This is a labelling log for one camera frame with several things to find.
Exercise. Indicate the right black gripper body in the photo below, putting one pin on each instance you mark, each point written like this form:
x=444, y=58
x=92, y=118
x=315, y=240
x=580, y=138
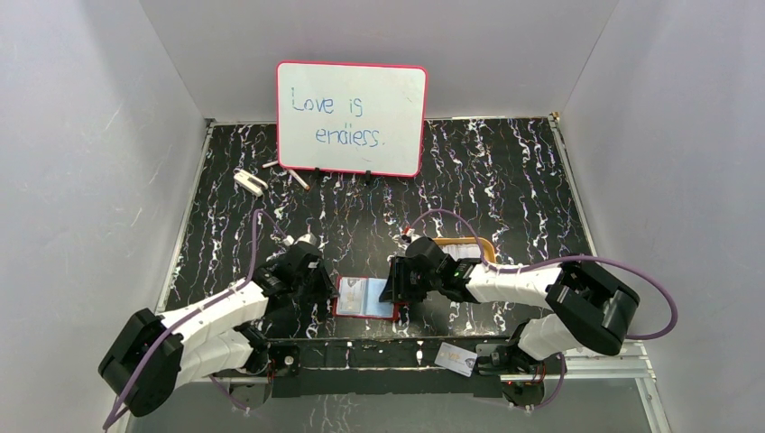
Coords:
x=419, y=284

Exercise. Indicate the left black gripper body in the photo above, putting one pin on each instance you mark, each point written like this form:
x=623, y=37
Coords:
x=322, y=281

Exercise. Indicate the red leather card holder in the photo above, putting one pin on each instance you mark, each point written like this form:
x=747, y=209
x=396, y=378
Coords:
x=374, y=309

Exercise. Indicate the tan oval card tray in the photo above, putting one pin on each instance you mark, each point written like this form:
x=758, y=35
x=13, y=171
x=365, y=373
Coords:
x=489, y=250

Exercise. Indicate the white VIP credit card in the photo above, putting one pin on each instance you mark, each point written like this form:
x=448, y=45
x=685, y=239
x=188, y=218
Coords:
x=352, y=295

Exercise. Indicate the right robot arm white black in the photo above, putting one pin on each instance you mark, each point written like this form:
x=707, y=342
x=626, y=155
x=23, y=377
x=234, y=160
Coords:
x=588, y=307

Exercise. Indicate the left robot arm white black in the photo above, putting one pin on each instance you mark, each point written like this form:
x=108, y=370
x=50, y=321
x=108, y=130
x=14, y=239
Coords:
x=155, y=354

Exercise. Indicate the cards in tray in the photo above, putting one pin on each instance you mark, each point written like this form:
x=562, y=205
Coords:
x=462, y=251

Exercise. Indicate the white marker pen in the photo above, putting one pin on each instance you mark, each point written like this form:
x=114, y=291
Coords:
x=299, y=179

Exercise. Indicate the white board eraser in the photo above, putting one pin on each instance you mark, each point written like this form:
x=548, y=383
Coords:
x=251, y=183

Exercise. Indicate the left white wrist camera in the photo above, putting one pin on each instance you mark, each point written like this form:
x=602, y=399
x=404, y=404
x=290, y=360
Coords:
x=307, y=238

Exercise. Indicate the white board with red frame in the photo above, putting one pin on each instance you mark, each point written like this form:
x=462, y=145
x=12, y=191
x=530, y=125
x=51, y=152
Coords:
x=351, y=117

